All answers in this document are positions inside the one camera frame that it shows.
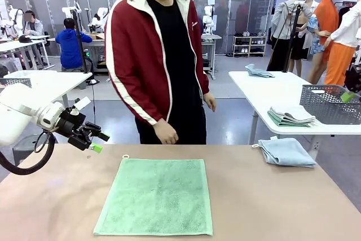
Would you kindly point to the person's left forearm red sleeve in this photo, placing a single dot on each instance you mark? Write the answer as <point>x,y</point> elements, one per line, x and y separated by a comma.
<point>202,78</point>

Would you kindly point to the cardboard box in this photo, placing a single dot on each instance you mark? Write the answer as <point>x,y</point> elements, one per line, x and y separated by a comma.
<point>97,36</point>

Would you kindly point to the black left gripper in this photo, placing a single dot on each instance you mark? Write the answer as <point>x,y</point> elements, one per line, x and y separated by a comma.
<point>72,125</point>

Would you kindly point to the person in red jacket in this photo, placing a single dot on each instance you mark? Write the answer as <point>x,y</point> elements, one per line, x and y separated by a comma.
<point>169,54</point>

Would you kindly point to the black plastic stool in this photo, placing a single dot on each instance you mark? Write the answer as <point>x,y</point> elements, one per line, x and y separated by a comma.
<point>22,148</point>

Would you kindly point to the white shoe rack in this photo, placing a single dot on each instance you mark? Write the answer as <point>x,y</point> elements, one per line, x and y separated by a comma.
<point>249,37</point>

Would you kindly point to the person's right forearm red sleeve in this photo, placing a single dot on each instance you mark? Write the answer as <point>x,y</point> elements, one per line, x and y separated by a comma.
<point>135,101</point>

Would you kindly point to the person in blue hoodie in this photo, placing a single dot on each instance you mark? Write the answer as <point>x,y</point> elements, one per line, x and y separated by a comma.
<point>70,46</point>

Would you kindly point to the seated person grey jacket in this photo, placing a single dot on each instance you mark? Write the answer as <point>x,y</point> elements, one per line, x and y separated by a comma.
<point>32,28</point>

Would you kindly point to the light green towel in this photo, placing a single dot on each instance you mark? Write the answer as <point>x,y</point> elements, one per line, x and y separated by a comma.
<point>155,196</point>

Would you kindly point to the black camera tripod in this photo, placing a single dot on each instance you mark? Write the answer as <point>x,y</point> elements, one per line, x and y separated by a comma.
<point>294,23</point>

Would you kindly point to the black tripod pole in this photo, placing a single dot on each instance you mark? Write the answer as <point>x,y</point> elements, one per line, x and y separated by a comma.
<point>79,40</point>

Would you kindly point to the black cap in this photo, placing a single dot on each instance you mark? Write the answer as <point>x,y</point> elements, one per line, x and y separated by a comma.
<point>25,38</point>

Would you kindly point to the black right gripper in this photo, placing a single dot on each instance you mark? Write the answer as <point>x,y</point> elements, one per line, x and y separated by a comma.
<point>354,78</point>

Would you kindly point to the mannequin in grey hoodie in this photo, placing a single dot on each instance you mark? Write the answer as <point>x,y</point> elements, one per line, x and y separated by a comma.
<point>285,18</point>

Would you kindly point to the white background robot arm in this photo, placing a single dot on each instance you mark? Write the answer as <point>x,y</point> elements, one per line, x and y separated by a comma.
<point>15,18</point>
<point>100,18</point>
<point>209,16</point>
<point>69,11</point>

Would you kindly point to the person's right hand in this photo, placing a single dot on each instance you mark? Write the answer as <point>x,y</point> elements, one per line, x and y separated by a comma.
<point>166,133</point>

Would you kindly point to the long white workbench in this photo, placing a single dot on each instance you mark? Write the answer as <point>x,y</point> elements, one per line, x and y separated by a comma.
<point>19,44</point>

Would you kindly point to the person's left hand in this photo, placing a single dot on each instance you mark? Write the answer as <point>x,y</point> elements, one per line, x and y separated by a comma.
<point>210,100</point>

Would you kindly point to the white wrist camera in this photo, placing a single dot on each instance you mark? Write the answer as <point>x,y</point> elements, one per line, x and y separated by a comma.
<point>83,102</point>

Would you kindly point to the mannequin in orange outfit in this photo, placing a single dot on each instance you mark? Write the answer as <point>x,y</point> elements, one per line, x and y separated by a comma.
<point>327,15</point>

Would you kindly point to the light blue towel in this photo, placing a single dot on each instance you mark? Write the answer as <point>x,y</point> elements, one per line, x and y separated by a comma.
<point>287,155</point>
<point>258,71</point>

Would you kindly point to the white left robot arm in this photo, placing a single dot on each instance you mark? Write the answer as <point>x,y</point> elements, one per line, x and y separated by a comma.
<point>17,111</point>

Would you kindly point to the grey perforated basket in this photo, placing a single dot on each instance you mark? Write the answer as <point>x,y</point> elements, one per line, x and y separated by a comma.
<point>14,81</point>
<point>324,108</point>

